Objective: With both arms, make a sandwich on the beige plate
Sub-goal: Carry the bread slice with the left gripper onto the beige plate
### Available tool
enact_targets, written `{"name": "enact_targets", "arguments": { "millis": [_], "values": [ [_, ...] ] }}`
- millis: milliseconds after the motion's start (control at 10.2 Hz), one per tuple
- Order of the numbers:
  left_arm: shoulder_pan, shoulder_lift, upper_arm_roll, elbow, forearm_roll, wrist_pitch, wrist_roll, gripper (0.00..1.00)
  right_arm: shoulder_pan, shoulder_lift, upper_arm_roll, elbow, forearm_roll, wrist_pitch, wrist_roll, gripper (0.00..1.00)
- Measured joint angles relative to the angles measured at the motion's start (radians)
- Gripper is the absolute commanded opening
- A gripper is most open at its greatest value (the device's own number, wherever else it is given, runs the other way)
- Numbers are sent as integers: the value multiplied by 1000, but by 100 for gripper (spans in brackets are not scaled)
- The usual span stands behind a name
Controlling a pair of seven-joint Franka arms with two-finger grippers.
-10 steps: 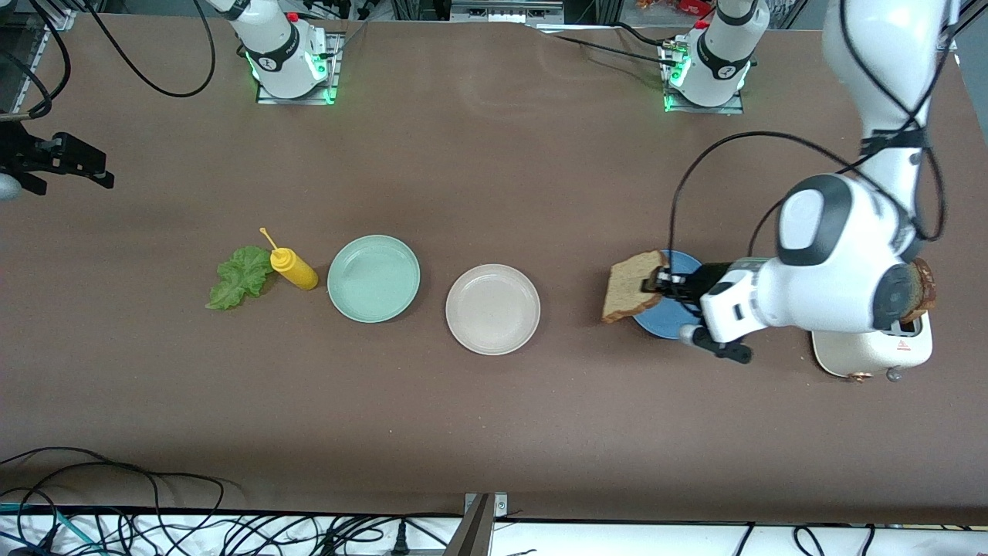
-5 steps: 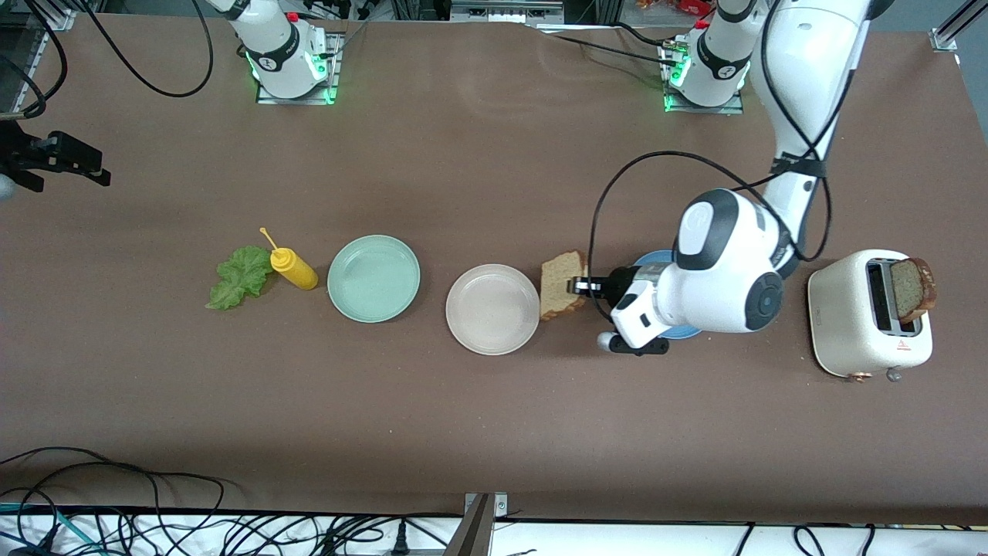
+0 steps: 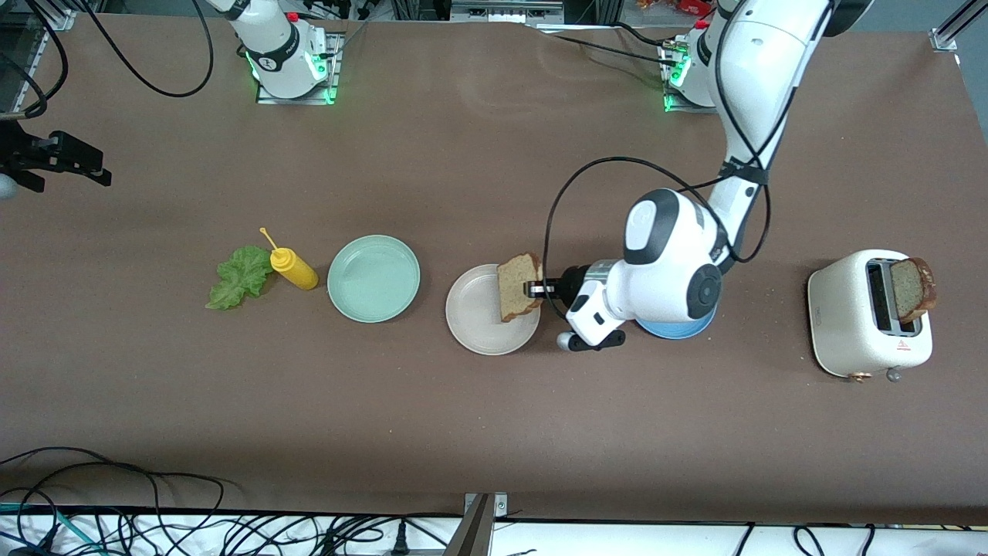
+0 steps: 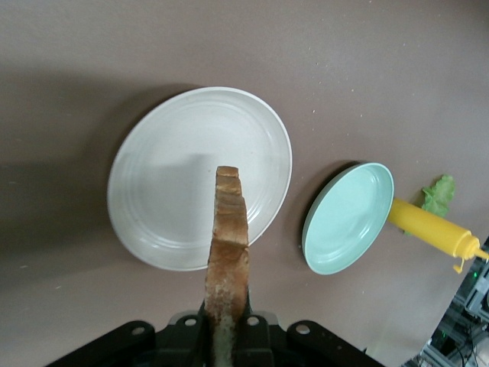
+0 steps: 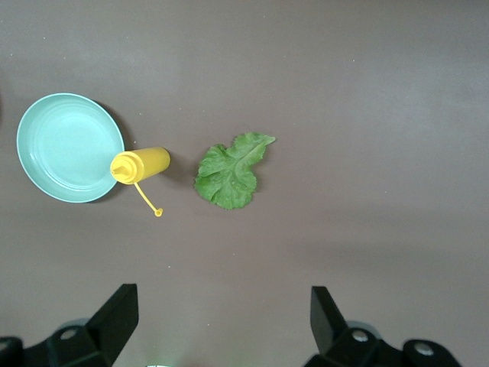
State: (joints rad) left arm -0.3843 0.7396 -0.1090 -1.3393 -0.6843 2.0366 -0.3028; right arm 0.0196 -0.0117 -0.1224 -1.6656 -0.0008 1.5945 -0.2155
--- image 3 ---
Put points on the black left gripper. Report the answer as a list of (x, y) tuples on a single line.
[(573, 281)]

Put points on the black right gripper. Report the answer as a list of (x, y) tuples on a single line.
[(23, 151)]

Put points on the green lettuce leaf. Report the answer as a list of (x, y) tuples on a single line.
[(239, 278)]

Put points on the yellow mustard squeeze bottle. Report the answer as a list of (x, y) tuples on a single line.
[(297, 270)]

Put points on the brown bread slice dark crust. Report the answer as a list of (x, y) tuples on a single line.
[(909, 289)]

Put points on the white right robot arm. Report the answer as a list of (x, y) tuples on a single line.
[(282, 54)]

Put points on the beige plate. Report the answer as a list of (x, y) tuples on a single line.
[(475, 316)]

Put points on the blue plate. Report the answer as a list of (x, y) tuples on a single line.
[(671, 330)]

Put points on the mint green plate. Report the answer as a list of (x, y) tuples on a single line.
[(373, 278)]

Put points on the aluminium corner profile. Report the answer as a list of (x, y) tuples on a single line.
[(28, 81), (943, 40)]

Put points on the grey power strip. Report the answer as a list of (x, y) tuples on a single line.
[(505, 11)]

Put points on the black power plug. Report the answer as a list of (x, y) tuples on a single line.
[(400, 540)]

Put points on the white two-slot toaster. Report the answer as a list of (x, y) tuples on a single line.
[(841, 316)]

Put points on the red snack packet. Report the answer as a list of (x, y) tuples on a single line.
[(679, 6)]

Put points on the metal table bracket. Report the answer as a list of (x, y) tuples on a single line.
[(500, 506)]

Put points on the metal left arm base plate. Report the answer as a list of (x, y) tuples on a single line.
[(683, 110)]

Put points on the aluminium profile post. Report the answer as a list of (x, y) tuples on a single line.
[(471, 537)]

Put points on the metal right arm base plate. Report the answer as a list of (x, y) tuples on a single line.
[(333, 69)]

